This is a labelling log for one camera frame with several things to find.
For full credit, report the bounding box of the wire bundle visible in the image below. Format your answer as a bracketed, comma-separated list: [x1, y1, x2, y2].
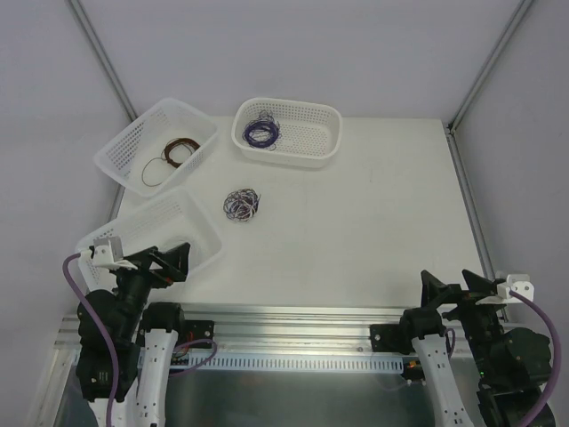
[222, 187, 263, 224]

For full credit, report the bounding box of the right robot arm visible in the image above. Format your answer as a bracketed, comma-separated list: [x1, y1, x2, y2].
[397, 270, 562, 426]

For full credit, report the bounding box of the white basket near left arm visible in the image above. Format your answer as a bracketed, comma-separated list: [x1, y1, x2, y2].
[76, 188, 224, 284]

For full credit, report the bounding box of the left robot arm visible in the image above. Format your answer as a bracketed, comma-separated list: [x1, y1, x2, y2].
[76, 238, 190, 426]

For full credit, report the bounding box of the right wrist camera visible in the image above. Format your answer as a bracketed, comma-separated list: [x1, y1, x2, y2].
[476, 274, 534, 305]

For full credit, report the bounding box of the brown wire coil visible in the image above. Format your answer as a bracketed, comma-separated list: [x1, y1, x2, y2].
[140, 137, 202, 187]

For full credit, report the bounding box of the aluminium mounting rail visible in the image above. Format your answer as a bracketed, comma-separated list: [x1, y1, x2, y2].
[52, 302, 512, 357]

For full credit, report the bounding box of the white basket with brown wires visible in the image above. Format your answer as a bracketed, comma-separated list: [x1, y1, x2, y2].
[93, 98, 220, 198]

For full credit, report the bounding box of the left aluminium frame post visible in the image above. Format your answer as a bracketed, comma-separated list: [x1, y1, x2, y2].
[66, 0, 138, 122]

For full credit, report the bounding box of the aluminium frame post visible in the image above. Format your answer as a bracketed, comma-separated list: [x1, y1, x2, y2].
[447, 0, 535, 135]
[66, 0, 138, 122]

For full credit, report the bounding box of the purple wire coil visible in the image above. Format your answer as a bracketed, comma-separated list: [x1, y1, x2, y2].
[242, 109, 283, 152]

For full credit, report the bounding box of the right aluminium frame post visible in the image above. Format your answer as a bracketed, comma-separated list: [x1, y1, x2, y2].
[447, 0, 535, 135]

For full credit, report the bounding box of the white basket with purple wires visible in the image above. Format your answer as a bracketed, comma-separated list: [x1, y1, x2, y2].
[231, 97, 343, 169]

